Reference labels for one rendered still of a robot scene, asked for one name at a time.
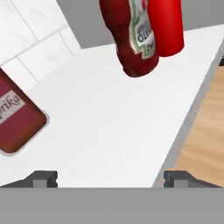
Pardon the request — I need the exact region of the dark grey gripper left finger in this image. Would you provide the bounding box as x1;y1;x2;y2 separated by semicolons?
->
1;170;59;189

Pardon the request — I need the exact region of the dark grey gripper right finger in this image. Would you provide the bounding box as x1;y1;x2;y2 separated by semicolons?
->
163;170;223;189

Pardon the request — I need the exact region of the bright red plain bottle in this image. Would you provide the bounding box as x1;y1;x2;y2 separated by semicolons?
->
147;0;186;58

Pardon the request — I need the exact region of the dark red ketchup bottle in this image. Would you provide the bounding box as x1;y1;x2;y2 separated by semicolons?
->
98;0;160;79

